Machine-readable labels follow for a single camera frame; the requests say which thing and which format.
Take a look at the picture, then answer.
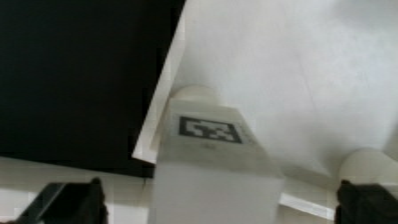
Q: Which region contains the white square tabletop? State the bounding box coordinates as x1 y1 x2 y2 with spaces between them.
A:
133 0 398 186

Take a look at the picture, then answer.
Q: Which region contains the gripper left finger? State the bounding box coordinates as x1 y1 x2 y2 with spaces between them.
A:
14 178 108 224

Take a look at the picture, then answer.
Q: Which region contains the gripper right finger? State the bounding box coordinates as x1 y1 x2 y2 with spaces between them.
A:
334 180 398 224

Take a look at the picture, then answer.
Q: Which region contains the white table leg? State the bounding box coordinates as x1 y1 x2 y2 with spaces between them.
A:
148 86 284 224
338 148 398 188

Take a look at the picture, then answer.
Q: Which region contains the white U-shaped fence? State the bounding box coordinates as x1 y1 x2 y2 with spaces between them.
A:
0 158 334 224

